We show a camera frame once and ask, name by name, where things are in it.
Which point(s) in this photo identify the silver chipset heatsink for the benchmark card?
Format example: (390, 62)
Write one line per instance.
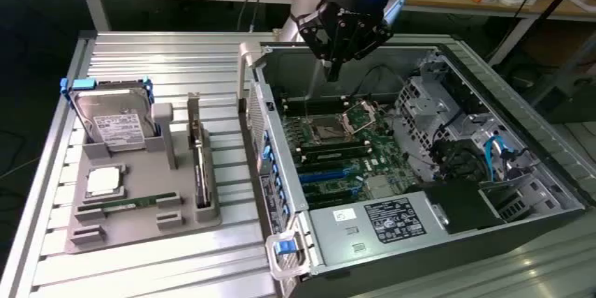
(383, 187)

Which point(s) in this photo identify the silver disk bay cage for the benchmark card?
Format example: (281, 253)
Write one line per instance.
(423, 109)

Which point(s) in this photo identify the blue expansion slot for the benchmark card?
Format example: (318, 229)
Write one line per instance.
(322, 176)

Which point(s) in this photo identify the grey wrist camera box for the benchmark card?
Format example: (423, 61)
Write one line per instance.
(397, 8)

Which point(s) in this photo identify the graphics card with black fan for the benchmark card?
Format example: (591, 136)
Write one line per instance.
(203, 169)

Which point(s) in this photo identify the CPU socket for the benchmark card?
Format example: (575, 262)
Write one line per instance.
(329, 130)

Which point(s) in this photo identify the black open PC case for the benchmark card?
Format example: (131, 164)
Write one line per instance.
(466, 252)

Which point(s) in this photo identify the green RAM stick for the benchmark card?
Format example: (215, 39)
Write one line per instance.
(135, 202)

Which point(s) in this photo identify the grey power supply unit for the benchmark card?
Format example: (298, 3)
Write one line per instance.
(335, 238)

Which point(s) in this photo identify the black plastic air shroud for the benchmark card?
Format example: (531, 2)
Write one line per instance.
(466, 210)

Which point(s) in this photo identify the grey parts rack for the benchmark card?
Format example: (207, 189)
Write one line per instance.
(139, 228)

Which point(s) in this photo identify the long black expansion slot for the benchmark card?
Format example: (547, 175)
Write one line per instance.
(329, 202)
(326, 194)

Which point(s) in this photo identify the blue case latch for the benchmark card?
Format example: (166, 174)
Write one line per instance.
(285, 247)

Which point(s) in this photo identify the black slanted pole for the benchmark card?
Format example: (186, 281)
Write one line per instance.
(535, 19)

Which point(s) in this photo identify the green motherboard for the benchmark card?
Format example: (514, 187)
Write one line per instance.
(382, 151)

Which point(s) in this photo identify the thin metal locking lever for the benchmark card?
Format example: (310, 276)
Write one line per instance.
(307, 106)

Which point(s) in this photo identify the silver hard disk blue carrier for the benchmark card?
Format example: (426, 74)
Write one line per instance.
(117, 120)

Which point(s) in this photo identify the silver CPU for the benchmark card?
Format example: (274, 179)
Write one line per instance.
(105, 181)

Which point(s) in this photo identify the metal socket cover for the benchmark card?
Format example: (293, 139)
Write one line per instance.
(362, 116)

